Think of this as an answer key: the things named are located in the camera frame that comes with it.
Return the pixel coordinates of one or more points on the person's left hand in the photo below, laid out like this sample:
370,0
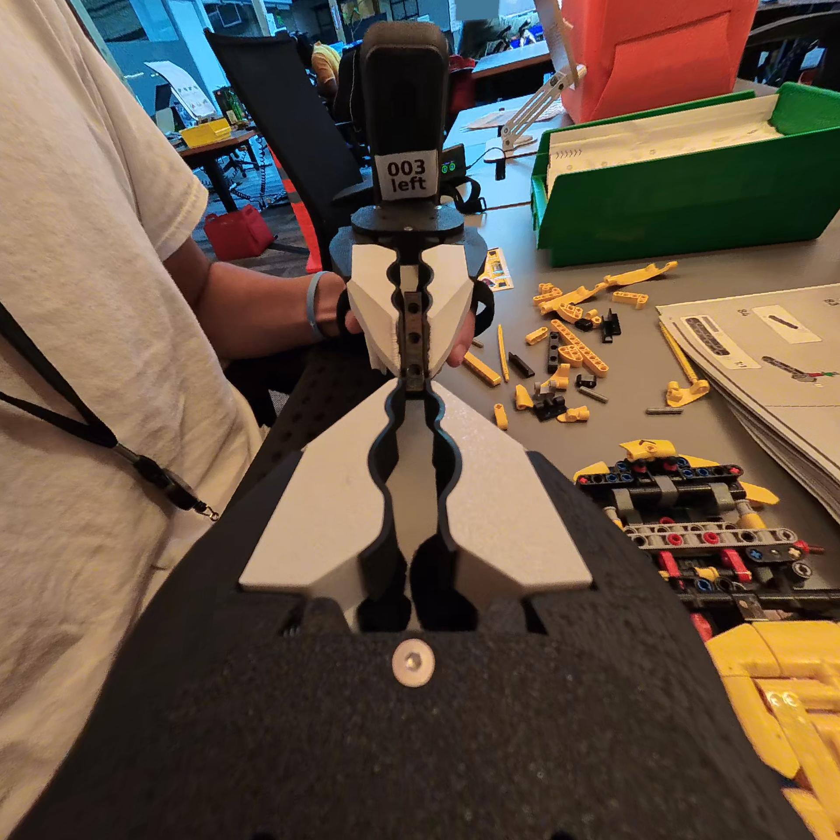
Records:
461,344

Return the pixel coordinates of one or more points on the green storage bin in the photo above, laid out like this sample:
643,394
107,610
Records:
689,197

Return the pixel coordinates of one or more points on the red floor bin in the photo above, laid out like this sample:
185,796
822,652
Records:
236,233

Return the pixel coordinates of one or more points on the person's left forearm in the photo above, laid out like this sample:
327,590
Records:
249,308

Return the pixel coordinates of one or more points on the open instruction booklet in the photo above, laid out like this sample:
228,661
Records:
754,367

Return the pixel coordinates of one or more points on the white sign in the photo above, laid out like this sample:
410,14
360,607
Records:
184,85

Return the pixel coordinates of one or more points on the yellow sticker sheet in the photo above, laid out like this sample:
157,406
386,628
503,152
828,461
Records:
497,269

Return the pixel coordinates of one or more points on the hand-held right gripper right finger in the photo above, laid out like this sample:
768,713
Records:
512,525

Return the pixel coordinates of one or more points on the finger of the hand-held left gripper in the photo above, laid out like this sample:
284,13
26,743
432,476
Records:
371,295
449,295

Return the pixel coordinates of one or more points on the white t-shirt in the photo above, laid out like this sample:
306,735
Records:
79,328

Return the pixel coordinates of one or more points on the blue wristband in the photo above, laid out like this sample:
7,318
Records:
315,308

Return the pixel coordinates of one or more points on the yellow storage bin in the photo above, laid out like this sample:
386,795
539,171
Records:
205,133

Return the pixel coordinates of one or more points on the black toy beam with holes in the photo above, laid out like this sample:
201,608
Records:
413,341

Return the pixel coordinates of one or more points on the red storage bin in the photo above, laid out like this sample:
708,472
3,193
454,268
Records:
656,52

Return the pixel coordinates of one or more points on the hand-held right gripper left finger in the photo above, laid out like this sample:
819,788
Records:
315,518

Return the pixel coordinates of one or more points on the background table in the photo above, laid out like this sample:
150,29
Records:
216,151

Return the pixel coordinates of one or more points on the yellow piece with long rod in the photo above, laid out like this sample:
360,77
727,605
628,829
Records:
686,392

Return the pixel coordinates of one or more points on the black device with green lights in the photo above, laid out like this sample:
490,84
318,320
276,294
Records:
453,167

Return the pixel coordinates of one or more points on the pile of loose building pieces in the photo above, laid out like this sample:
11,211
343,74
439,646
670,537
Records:
581,348

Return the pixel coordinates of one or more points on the dark grey axle pin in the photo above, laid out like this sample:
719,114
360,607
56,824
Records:
663,411

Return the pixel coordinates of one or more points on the partly built yellow toy car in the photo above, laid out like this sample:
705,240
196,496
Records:
689,525

